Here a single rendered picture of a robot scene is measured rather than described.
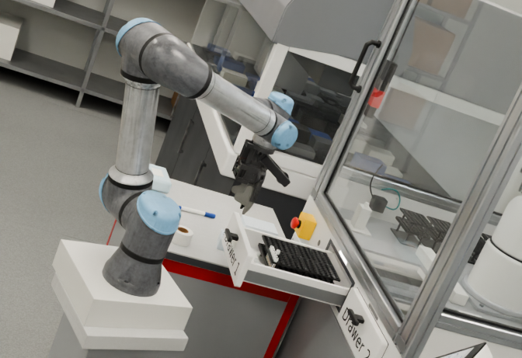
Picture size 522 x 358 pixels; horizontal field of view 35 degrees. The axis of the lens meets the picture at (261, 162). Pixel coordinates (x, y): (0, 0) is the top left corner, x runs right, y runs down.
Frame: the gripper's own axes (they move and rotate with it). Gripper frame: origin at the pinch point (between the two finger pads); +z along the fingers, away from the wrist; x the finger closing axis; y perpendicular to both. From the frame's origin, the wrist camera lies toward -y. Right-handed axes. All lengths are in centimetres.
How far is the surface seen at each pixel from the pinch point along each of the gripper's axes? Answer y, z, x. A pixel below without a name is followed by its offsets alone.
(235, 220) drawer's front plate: -1.2, 8.1, -8.2
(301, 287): -20.5, 14.1, 13.1
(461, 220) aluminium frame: -35, -31, 51
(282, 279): -14.1, 13.0, 13.1
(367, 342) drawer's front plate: -33, 12, 39
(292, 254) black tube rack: -19.3, 10.3, 0.0
